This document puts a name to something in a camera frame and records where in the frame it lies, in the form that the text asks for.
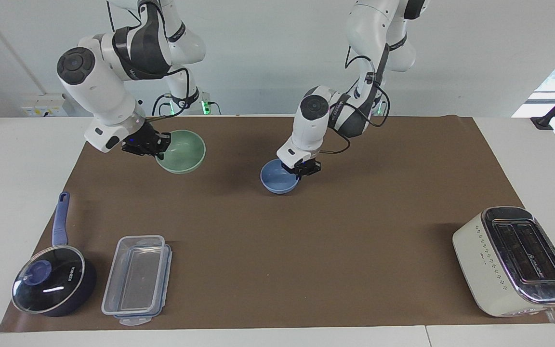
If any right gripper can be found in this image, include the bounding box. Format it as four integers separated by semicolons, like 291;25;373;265
122;120;172;161

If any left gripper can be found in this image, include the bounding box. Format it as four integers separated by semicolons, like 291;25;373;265
281;160;322;182

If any green bowl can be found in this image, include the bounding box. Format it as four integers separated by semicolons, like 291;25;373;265
155;130;207;174

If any blue bowl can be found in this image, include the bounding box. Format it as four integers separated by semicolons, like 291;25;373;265
260;160;301;195

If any blue saucepan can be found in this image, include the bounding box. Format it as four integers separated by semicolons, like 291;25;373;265
11;192;98;318

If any clear plastic container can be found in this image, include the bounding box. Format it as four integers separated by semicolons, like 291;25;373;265
101;235;167;317

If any clear container lid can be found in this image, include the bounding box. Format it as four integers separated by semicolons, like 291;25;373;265
112;243;173;326

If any glass saucepan lid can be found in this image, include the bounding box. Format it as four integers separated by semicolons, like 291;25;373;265
11;245;86;315

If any white toaster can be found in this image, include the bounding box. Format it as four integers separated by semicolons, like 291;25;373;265
452;206;555;318

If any black cable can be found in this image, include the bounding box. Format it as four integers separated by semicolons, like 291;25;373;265
317;129;352;155
144;67;199;119
344;54;392;129

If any white wall socket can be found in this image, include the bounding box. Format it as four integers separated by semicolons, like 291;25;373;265
21;93;69;118

